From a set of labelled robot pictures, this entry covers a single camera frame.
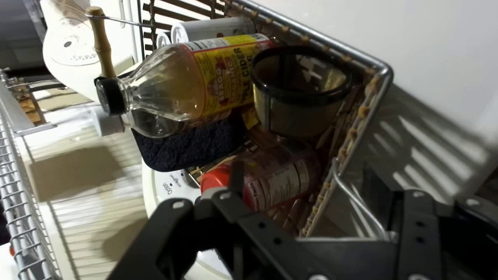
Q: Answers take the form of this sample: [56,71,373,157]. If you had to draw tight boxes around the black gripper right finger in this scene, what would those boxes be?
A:
[363,168,498,280]

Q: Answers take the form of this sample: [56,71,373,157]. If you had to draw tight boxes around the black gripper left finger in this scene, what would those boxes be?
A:
[106,157,333,280]

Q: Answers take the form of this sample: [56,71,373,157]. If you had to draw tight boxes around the chrome wire basket wicker sides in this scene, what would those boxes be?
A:
[137,0,395,242]

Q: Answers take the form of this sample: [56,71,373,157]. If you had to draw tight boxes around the white round plate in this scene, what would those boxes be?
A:
[138,160,235,280]

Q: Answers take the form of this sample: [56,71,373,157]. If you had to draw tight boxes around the dark blue knit cloth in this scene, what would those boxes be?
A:
[131,110,247,174]

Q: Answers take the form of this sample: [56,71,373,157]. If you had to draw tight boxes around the clear vinegar bottle yellow label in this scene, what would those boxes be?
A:
[92,31,277,138]

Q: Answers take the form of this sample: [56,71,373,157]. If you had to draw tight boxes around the small white cylinder can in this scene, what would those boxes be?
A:
[154,28,174,51]

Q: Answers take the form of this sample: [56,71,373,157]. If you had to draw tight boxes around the large white cylinder can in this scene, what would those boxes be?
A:
[170,14,257,45]

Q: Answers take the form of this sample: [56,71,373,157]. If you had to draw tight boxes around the white round plastic disc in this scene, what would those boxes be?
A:
[39,0,137,105]

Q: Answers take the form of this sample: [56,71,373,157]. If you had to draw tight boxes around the white wire rack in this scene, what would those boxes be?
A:
[0,66,67,280]

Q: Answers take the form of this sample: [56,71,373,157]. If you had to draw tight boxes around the wooden brush handle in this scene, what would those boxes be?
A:
[86,4,120,82]

